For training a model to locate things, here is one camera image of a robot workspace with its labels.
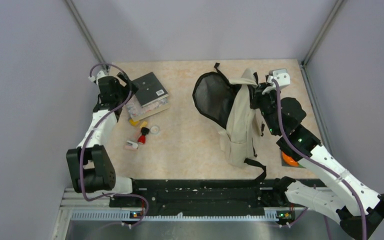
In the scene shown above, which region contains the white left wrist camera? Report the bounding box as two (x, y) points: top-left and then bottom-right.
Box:
(88, 70), (108, 85)

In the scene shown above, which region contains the floral patterned notebook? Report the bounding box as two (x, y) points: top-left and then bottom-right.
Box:
(124, 96), (171, 122)

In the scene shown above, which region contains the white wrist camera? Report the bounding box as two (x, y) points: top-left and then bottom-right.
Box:
(88, 70), (108, 85)
(263, 68), (291, 94)

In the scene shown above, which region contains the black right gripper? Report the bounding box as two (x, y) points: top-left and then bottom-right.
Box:
(248, 82), (281, 136)

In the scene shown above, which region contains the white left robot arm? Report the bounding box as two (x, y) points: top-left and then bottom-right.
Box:
(66, 71), (138, 193)

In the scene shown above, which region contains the pink white stapler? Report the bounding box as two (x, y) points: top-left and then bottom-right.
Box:
(124, 140), (139, 151)

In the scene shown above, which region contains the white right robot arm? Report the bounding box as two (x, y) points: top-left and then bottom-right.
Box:
(250, 81), (384, 240)

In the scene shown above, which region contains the yellow eraser block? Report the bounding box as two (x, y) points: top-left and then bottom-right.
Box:
(128, 118), (141, 127)

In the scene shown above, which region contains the black hardcover book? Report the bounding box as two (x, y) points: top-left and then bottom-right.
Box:
(132, 72), (169, 107)

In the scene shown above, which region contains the orange tape roll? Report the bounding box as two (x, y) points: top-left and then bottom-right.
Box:
(281, 151), (300, 168)

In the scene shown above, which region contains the cream canvas backpack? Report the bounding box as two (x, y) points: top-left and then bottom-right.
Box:
(192, 62), (267, 183)

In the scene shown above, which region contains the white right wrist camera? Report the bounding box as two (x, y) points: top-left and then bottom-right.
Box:
(263, 68), (291, 94)

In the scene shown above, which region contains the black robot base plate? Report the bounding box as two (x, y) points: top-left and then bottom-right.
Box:
(109, 179), (295, 217)

